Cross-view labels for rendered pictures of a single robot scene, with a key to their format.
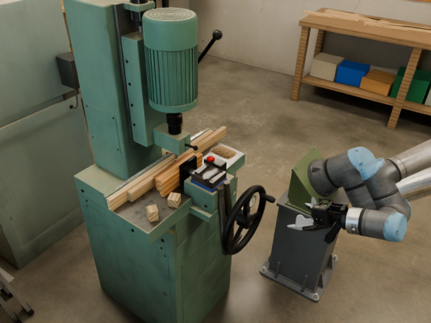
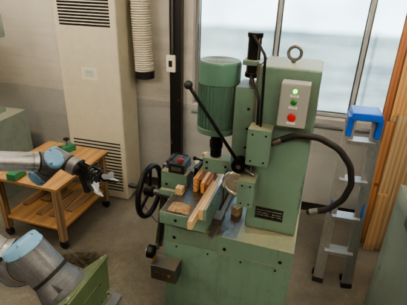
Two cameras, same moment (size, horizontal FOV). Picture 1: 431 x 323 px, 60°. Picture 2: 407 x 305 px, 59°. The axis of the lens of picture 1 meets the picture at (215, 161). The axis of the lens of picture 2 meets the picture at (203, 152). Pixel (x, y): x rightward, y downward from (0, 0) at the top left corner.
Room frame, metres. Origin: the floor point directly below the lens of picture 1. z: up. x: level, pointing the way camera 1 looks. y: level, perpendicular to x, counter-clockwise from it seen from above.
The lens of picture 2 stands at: (2.61, -0.35, 1.79)
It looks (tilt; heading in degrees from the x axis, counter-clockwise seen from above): 25 degrees down; 162
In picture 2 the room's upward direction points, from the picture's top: 2 degrees clockwise
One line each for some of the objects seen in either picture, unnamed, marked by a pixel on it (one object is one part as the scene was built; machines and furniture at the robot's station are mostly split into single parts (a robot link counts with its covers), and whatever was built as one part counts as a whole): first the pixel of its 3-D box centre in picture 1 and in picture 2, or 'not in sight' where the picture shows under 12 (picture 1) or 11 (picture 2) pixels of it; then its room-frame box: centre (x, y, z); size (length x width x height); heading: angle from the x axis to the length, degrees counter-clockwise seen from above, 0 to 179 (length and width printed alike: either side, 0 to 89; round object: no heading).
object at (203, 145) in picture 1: (183, 159); (211, 188); (1.26, 0.13, 0.92); 0.60 x 0.02 x 0.04; 145
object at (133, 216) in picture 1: (192, 188); (194, 186); (1.14, 0.09, 0.87); 0.61 x 0.30 x 0.06; 145
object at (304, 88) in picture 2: not in sight; (294, 103); (1.52, 0.34, 1.40); 0.10 x 0.06 x 0.16; 55
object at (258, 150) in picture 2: not in sight; (259, 144); (1.47, 0.25, 1.23); 0.09 x 0.08 x 0.15; 55
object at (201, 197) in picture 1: (209, 188); (178, 175); (1.09, 0.02, 0.92); 0.15 x 0.13 x 0.09; 145
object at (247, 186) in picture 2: not in sight; (247, 189); (1.46, 0.22, 1.02); 0.09 x 0.07 x 0.12; 145
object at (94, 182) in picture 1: (156, 184); (237, 218); (1.29, 0.26, 0.76); 0.57 x 0.45 x 0.09; 55
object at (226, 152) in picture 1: (224, 150); (180, 206); (1.35, -0.04, 0.91); 0.10 x 0.07 x 0.02; 55
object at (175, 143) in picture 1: (172, 140); (218, 164); (1.24, 0.17, 1.03); 0.14 x 0.07 x 0.09; 55
